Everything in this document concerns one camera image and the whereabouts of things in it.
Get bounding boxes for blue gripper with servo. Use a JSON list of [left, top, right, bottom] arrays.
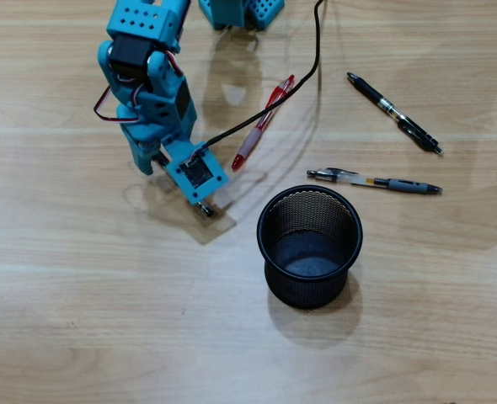
[[115, 77, 198, 177]]

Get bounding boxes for clear pen with black cap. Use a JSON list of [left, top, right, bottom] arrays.
[[153, 151, 215, 219]]

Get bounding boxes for red retractable pen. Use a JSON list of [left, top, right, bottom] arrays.
[[231, 74, 296, 171]]

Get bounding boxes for black retractable gel pen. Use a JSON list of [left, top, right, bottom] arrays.
[[346, 71, 444, 156]]

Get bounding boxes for grey grip retractable pen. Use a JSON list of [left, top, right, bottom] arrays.
[[306, 167, 443, 195]]

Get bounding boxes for black mesh pen holder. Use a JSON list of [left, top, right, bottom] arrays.
[[255, 183, 364, 311]]

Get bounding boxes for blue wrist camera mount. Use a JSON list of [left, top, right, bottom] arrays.
[[163, 142, 230, 207]]

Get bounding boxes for red white black servo wires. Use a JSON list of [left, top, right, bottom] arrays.
[[93, 82, 142, 125]]

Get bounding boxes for black camera cable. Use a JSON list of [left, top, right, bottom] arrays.
[[187, 0, 326, 163]]

